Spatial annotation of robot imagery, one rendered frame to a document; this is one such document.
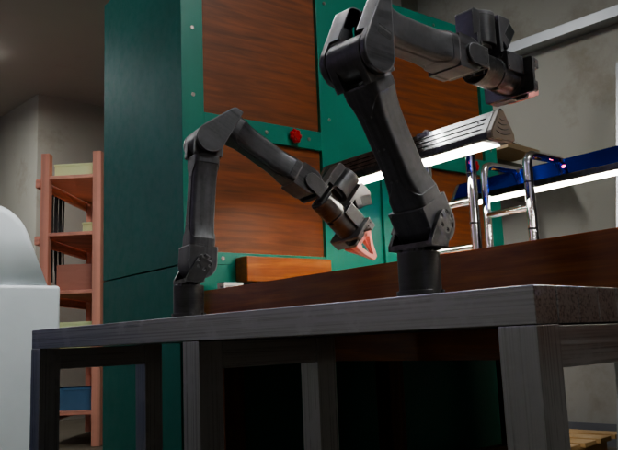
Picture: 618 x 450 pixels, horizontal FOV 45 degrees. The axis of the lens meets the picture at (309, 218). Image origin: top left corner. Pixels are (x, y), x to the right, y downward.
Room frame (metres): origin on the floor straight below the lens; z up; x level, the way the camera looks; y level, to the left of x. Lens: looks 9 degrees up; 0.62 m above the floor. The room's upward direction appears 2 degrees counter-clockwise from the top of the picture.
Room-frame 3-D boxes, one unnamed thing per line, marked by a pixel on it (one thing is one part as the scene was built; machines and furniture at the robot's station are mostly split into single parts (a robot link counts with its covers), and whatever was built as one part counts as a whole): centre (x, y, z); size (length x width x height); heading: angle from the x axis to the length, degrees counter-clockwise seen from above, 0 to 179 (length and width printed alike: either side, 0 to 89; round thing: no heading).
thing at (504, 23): (1.29, -0.36, 1.13); 0.07 x 0.06 x 0.11; 43
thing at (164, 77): (2.62, -0.03, 1.31); 1.36 x 0.55 x 0.95; 128
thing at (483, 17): (1.22, -0.28, 1.12); 0.12 x 0.09 x 0.12; 133
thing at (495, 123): (1.84, -0.24, 1.08); 0.62 x 0.08 x 0.07; 38
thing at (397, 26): (1.11, -0.17, 1.05); 0.30 x 0.09 x 0.12; 133
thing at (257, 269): (2.15, 0.07, 0.83); 0.30 x 0.06 x 0.07; 128
